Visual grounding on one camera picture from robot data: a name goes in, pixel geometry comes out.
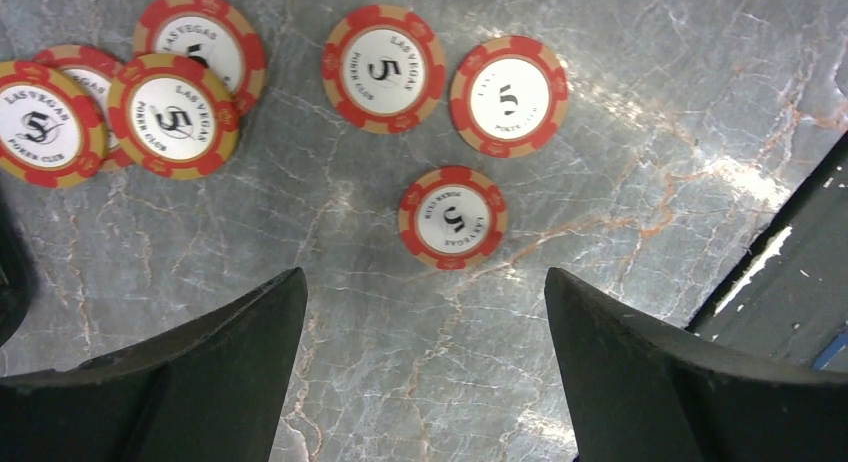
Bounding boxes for red white poker chip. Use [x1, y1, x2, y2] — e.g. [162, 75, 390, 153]
[133, 0, 267, 114]
[449, 35, 569, 158]
[1, 60, 109, 189]
[321, 4, 446, 134]
[107, 53, 240, 180]
[398, 165, 508, 271]
[34, 44, 133, 172]

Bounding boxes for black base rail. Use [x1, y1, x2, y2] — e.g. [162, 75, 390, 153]
[687, 138, 847, 373]

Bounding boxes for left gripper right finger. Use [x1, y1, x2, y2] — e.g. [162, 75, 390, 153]
[544, 268, 847, 461]

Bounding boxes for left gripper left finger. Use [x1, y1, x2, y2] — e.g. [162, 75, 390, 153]
[1, 268, 308, 461]

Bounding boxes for black poker carrying case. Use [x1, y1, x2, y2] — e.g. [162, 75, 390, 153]
[1, 195, 38, 345]

